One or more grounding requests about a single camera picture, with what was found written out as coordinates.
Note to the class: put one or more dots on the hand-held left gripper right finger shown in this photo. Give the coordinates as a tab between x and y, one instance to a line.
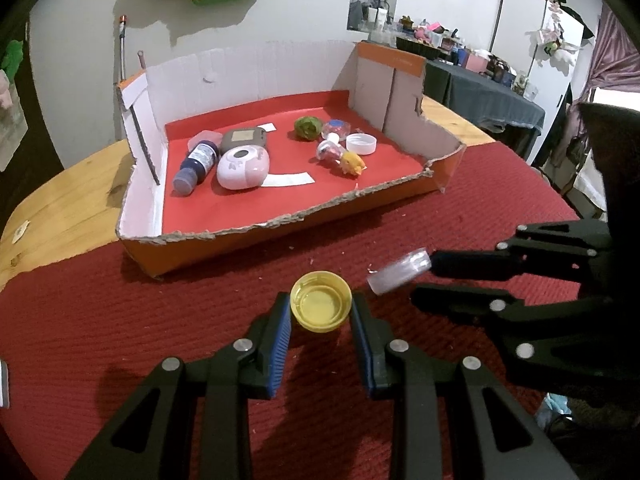
365	347

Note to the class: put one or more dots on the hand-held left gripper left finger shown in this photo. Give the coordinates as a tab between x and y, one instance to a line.
277	350

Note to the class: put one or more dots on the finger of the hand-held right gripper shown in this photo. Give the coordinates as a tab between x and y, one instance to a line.
475	262
460	300

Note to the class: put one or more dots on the yellow bottle cap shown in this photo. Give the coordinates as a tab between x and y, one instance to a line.
320	310

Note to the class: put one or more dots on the clear plastic lid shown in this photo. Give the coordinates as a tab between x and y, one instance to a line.
400	270

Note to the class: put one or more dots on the orange cardboard box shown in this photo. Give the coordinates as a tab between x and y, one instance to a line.
300	195

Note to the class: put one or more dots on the small yellow toy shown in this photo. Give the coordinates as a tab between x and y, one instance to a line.
352	162

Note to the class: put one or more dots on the white ribbed cap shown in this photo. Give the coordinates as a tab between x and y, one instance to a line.
361	145

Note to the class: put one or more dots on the pink rounded case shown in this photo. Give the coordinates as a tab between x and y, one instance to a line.
242	170

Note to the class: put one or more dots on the dark blue bottle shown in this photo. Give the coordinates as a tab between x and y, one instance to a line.
200	160

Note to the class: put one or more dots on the grey rounded case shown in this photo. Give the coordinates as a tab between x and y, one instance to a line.
240	139

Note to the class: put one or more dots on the green fuzzy toy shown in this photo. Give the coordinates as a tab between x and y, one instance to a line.
307	128

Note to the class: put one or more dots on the clear plastic cup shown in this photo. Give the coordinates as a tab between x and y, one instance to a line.
212	136

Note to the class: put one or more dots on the person's right forearm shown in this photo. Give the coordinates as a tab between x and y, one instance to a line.
600	440

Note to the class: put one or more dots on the red knitted mat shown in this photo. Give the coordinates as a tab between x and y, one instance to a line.
150	320

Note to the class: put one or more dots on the light blue cloth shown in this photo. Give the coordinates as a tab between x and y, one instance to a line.
555	407

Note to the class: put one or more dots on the dark tablecloth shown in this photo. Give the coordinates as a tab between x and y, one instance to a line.
475	95

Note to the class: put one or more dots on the pink striped curtain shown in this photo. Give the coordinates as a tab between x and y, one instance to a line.
615	50

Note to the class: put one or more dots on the white flower plush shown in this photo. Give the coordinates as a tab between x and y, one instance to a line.
555	42

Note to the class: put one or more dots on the white refrigerator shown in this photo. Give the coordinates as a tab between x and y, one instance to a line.
520	25

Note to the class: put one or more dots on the dark thin rod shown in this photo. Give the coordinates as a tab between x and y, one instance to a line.
147	145

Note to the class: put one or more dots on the small paper sticker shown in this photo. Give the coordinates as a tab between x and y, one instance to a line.
21	231

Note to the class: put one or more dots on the dark wooden door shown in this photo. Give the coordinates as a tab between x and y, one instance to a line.
35	170

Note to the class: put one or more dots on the metal pole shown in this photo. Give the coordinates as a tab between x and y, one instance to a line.
121	50

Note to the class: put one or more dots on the beige hanging paper bag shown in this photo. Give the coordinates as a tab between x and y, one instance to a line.
12	135

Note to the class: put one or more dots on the pink plush toy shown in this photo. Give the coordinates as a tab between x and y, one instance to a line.
5	90

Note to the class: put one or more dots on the green plush toy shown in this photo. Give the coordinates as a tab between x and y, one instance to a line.
12	57

